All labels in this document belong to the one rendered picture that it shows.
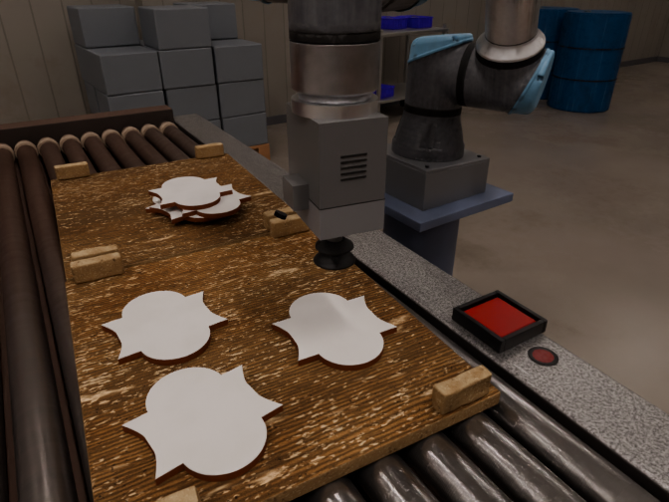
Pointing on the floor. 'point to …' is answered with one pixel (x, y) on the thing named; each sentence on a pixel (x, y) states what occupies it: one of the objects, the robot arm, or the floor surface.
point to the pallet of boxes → (173, 64)
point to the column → (436, 224)
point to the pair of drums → (582, 56)
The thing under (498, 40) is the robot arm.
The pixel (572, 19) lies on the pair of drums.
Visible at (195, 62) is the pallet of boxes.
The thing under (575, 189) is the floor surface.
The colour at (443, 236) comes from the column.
